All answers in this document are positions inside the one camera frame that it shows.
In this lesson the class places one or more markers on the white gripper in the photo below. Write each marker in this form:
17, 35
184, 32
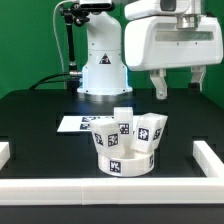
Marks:
164, 34

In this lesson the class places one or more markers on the white round stool seat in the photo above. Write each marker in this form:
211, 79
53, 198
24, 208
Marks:
133, 165

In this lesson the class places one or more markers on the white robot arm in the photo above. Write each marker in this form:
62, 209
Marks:
106, 70

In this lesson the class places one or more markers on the white right fence bar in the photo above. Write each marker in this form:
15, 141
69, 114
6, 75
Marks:
208, 161

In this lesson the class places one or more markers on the white fence bar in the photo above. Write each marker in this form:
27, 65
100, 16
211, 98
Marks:
94, 191
208, 161
4, 153

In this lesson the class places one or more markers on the white front fence bar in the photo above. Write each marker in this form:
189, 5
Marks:
94, 191

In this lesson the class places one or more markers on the white left fence bar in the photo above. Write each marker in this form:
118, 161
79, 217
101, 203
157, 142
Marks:
4, 153

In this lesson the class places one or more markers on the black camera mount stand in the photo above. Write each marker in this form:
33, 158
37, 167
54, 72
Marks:
74, 15

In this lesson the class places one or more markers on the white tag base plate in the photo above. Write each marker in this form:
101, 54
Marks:
76, 123

